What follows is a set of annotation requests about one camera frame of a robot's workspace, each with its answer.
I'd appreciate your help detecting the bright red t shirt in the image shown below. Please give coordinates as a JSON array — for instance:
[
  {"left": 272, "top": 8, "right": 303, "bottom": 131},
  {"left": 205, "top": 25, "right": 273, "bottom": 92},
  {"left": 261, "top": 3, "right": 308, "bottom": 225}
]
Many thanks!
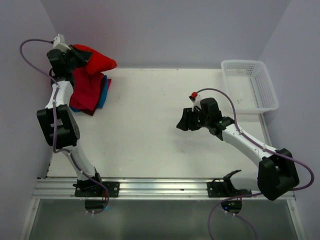
[{"left": 73, "top": 44, "right": 117, "bottom": 75}]

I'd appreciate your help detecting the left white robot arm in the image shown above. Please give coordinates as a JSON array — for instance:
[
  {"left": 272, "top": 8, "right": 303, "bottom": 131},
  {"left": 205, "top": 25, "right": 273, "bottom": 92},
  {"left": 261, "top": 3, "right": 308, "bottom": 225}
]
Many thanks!
[{"left": 36, "top": 45, "right": 102, "bottom": 189}]

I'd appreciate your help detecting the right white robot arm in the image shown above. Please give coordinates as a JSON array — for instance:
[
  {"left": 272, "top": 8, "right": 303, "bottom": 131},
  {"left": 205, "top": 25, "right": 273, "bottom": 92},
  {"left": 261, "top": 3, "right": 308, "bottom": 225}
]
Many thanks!
[{"left": 176, "top": 96, "right": 300, "bottom": 201}]

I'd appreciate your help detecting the folded magenta t shirt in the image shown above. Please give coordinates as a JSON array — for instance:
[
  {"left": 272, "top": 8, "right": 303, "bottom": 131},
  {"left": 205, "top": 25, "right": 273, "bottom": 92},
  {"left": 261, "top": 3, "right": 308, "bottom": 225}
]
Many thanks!
[{"left": 69, "top": 68, "right": 104, "bottom": 112}]

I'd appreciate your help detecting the folded teal t shirt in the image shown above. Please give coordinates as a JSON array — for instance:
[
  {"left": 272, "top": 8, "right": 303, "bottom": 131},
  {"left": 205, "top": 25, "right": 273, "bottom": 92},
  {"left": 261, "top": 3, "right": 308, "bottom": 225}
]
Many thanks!
[{"left": 69, "top": 75, "right": 112, "bottom": 116}]

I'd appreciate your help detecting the white plastic basket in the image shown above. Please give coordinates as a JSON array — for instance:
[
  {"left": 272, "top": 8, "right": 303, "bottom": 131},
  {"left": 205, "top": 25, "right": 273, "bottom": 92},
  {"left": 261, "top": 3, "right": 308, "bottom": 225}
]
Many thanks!
[{"left": 221, "top": 60, "right": 279, "bottom": 114}]

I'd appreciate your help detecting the folded maroon t shirt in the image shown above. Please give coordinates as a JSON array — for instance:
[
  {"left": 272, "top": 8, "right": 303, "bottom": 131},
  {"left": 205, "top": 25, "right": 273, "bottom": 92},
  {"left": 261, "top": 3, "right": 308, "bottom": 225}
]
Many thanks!
[{"left": 82, "top": 76, "right": 109, "bottom": 116}]

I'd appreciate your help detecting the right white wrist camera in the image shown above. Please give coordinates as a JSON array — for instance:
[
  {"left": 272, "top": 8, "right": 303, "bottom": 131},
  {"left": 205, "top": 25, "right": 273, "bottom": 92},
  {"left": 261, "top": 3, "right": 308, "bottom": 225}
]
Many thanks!
[{"left": 189, "top": 92, "right": 202, "bottom": 112}]

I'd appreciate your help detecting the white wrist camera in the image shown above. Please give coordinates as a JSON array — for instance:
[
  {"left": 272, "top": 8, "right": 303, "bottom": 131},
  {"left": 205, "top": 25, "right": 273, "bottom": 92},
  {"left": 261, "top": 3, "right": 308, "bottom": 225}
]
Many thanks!
[
  {"left": 189, "top": 92, "right": 202, "bottom": 112},
  {"left": 53, "top": 34, "right": 71, "bottom": 52}
]

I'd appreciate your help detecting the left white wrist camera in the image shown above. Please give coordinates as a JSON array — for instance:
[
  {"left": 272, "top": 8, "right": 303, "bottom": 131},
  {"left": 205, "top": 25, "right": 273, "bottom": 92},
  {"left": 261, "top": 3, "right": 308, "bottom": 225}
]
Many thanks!
[{"left": 53, "top": 34, "right": 71, "bottom": 52}]

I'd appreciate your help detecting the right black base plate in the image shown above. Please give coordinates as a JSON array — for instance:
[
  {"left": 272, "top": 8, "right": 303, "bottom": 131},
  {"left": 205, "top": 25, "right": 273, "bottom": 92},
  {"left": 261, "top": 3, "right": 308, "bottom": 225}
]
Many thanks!
[{"left": 206, "top": 178, "right": 252, "bottom": 198}]

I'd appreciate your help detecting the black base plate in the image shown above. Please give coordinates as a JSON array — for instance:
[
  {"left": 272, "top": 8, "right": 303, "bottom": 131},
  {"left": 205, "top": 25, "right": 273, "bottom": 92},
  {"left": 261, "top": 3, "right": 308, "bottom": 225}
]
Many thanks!
[
  {"left": 206, "top": 178, "right": 252, "bottom": 198},
  {"left": 72, "top": 175, "right": 120, "bottom": 198}
]

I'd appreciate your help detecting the aluminium mounting rail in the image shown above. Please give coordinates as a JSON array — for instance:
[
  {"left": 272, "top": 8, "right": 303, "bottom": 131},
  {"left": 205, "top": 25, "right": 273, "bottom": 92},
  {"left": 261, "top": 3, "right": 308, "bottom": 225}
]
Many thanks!
[{"left": 31, "top": 177, "right": 296, "bottom": 201}]

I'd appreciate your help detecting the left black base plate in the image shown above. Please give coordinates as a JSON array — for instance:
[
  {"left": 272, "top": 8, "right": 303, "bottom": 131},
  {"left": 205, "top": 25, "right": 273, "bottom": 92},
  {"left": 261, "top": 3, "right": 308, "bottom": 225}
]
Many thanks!
[{"left": 72, "top": 175, "right": 120, "bottom": 198}]

